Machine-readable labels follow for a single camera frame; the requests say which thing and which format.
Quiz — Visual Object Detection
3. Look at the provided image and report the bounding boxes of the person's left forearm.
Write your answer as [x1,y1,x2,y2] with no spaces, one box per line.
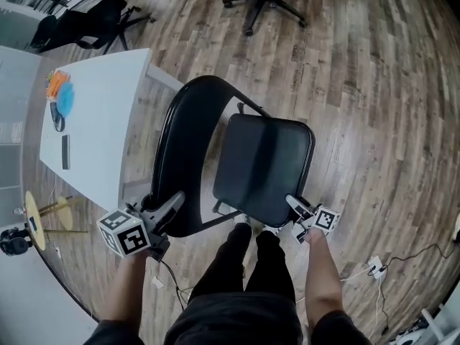
[106,252,149,328]

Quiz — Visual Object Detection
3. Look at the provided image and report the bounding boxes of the blue round cloth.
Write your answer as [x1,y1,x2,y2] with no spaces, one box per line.
[56,81,77,116]

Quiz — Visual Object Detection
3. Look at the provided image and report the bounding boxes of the round wooden side table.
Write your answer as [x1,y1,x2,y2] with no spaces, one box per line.
[23,190,89,252]

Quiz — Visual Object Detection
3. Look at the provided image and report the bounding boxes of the white frame equipment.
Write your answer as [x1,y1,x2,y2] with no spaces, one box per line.
[390,293,460,345]

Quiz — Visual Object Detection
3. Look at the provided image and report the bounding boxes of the black office chair with armrests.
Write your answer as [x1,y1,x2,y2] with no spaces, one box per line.
[29,0,157,55]

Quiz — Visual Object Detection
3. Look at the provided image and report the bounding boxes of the black rectangular bar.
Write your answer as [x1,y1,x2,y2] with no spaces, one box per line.
[60,134,71,171]

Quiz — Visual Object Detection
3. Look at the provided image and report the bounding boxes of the person's black clothed body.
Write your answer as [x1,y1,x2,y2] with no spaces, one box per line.
[83,222,374,345]

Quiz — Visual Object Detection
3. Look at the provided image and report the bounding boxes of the white rounded desk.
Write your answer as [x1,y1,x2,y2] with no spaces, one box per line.
[0,248,98,345]

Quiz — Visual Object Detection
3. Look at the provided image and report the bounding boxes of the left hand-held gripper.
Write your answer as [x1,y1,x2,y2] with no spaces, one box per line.
[96,191,186,263]

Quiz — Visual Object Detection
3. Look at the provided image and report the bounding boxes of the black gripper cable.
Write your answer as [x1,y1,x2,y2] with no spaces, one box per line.
[159,259,196,311]

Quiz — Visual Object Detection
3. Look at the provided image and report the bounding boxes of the black folding chair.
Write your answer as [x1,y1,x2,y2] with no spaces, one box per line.
[149,74,316,239]

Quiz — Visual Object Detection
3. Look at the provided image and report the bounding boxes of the black headphones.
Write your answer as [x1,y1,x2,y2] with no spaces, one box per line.
[0,227,34,257]

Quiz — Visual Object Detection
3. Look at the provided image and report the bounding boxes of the white floor cable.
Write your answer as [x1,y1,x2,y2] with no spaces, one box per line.
[339,267,386,337]

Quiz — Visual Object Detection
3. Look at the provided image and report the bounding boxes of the white rectangular table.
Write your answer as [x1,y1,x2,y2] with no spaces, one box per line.
[38,47,185,212]

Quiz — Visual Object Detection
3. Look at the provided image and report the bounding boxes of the black coiled cable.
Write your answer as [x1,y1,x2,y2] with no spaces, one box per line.
[49,101,67,133]

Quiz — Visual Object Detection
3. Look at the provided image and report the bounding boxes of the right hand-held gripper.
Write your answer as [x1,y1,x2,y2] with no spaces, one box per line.
[285,193,342,246]

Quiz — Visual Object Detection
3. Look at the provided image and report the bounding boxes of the white power strip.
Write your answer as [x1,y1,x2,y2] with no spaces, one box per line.
[366,254,390,279]

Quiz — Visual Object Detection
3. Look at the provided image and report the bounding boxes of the person's right forearm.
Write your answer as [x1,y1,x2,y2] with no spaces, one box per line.
[304,227,343,331]

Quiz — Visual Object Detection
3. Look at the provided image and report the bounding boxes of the orange packet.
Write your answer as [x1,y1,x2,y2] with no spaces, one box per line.
[45,69,70,101]

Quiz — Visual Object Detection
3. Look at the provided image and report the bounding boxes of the black floor cable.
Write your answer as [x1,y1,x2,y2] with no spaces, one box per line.
[379,241,457,332]

